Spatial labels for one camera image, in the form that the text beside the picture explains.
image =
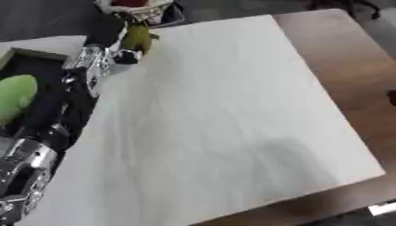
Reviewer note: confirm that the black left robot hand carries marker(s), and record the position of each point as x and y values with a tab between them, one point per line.
107	32

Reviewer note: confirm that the white basket with red contents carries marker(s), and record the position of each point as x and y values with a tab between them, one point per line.
136	7

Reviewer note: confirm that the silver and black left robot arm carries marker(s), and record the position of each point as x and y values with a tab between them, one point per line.
85	70

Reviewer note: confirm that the small white object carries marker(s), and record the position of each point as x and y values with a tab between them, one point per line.
382	208

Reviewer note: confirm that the light green soft toy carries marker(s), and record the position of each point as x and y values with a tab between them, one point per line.
15	94

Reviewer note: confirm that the olive green toy fruit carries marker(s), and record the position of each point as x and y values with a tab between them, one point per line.
137	38

